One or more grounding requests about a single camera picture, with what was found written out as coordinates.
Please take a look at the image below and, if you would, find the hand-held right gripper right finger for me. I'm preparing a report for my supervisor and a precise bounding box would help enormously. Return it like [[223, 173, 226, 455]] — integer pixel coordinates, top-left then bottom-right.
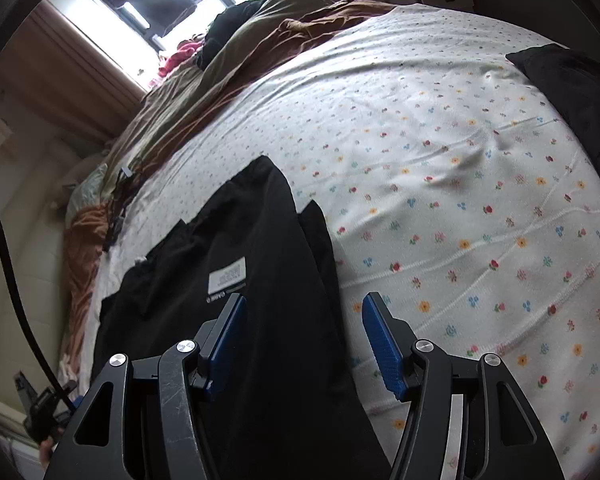
[[361, 292, 566, 480]]

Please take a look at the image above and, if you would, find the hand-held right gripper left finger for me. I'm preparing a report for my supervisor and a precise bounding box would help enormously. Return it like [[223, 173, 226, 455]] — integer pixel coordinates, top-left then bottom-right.
[[42, 294, 248, 480]]

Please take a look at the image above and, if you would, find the black button shirt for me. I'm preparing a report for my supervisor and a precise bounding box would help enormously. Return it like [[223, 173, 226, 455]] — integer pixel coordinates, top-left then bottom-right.
[[92, 156, 396, 480]]

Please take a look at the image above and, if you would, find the black clothes heap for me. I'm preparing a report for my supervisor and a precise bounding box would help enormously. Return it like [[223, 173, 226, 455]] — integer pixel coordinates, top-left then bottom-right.
[[196, 0, 282, 69]]

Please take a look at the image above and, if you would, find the cream leather headboard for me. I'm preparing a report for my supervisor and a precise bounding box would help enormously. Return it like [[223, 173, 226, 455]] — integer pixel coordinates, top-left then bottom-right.
[[0, 105, 78, 411]]

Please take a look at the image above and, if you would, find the brown blanket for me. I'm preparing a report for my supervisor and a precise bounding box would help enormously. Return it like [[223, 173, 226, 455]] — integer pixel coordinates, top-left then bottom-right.
[[61, 0, 397, 361]]

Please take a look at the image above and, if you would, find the bed with floral sheet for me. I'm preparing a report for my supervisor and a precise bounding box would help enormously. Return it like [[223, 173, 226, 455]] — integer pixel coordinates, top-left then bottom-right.
[[55, 0, 600, 480]]

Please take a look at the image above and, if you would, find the light green pillow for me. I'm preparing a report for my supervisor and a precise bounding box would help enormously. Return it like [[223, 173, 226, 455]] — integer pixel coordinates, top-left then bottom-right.
[[66, 162, 109, 212]]

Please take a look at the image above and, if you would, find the beige quilt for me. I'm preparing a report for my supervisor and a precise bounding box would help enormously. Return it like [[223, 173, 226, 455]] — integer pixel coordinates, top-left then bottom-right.
[[104, 0, 342, 183]]

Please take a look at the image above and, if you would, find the pink cloth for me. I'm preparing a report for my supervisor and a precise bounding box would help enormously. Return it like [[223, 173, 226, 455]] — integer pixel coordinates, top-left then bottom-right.
[[156, 39, 204, 77]]

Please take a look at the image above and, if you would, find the black garment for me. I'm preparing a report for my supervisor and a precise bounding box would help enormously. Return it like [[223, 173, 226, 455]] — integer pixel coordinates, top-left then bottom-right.
[[506, 44, 600, 162]]

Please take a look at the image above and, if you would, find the black cable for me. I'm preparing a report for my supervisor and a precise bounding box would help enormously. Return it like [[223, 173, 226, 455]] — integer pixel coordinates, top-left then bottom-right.
[[0, 191, 74, 411]]

